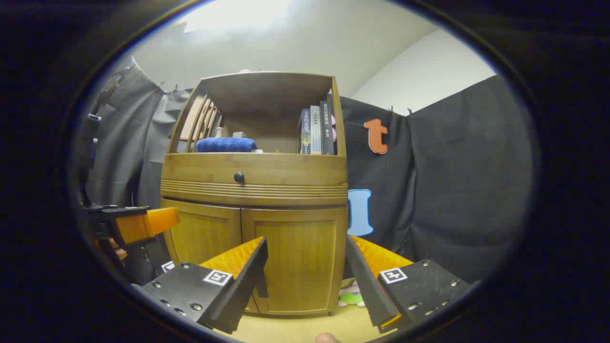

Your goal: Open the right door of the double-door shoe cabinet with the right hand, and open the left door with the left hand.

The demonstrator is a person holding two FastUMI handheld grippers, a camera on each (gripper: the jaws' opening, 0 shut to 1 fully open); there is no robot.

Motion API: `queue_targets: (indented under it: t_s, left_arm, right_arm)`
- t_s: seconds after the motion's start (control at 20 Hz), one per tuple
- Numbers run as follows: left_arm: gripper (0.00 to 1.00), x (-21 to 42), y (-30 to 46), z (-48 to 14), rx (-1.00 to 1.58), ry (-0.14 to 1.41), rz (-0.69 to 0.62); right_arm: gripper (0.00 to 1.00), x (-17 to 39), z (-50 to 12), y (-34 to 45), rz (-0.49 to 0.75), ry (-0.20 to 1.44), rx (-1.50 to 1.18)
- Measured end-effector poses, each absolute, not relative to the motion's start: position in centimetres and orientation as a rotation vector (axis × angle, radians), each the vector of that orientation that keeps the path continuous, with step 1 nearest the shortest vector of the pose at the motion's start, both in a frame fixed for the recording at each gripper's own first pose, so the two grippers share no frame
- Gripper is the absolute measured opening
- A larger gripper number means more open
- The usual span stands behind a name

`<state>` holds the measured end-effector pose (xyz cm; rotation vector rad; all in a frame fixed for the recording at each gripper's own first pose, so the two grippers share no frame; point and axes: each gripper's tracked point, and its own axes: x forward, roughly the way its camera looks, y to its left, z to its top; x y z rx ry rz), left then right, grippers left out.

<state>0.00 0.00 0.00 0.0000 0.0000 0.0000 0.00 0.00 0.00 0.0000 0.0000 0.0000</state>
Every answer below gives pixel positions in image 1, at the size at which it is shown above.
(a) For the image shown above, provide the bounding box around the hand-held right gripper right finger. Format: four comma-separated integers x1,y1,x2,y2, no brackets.
344,235,472,334

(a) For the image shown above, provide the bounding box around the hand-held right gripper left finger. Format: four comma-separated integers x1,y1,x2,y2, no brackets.
131,237,268,334

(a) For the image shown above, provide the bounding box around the wooden shoe cabinet door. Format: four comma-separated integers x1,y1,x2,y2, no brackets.
161,198,261,314
241,206,348,317

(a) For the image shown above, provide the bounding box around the wooden double-door shoe cabinet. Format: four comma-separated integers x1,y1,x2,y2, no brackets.
160,71,349,317

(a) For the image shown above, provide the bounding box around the wooden cabinet drawer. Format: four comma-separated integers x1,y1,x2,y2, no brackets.
161,152,348,206

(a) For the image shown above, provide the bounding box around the pink and green plush toy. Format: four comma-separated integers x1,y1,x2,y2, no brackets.
337,281,366,308

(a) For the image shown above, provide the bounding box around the blue folded towel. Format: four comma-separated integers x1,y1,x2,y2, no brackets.
195,137,258,153

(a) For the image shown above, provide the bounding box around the black backdrop cloth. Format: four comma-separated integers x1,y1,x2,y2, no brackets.
79,55,534,286

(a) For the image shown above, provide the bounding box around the black book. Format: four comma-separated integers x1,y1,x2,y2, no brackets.
320,101,336,155

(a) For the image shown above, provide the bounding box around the grey-blue book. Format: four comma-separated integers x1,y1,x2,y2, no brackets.
310,105,323,155

